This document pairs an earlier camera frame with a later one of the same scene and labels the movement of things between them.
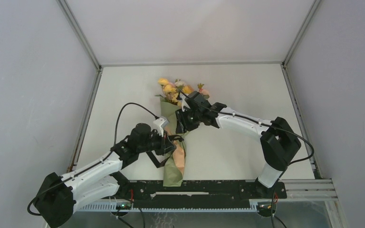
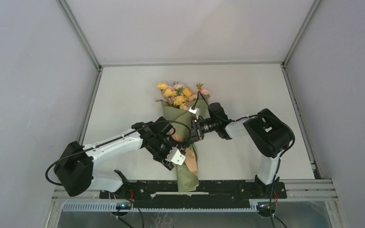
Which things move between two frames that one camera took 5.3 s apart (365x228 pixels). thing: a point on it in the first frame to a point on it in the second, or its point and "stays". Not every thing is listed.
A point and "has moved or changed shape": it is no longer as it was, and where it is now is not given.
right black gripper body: (188, 119) to (200, 128)
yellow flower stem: (170, 92) has moved or changed shape
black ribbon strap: (154, 160) to (189, 132)
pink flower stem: (205, 92) stays
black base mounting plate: (201, 192) stays
